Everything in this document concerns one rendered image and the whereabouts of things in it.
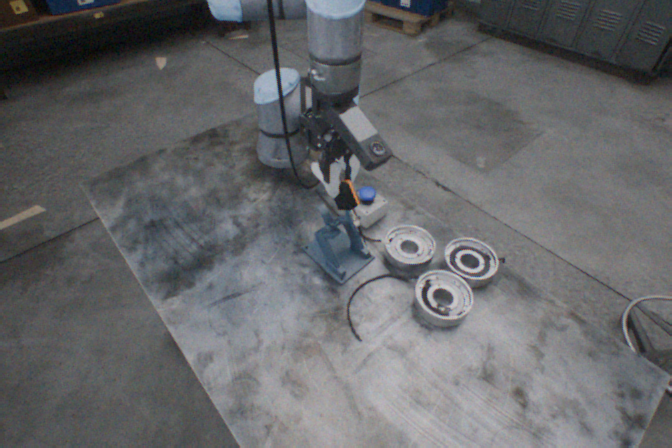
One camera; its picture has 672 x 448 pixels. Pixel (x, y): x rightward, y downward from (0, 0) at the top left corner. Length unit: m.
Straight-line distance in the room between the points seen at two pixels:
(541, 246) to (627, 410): 1.39
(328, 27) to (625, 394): 0.74
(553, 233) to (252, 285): 1.72
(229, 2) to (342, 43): 0.19
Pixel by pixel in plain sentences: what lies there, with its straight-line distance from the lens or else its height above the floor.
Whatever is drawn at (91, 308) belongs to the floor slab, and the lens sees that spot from 2.00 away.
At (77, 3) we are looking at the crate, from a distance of 3.90.
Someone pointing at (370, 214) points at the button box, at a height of 0.84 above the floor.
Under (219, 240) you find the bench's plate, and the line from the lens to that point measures 0.92.
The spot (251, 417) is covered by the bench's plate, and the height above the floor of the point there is 0.80.
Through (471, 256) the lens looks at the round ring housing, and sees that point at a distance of 0.87.
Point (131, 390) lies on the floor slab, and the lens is 1.73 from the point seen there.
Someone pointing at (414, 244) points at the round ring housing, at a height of 0.82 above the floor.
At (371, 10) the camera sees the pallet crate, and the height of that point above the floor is 0.14.
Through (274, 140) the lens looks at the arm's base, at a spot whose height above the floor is 0.88.
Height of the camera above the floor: 1.47
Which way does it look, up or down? 43 degrees down
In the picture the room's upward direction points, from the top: straight up
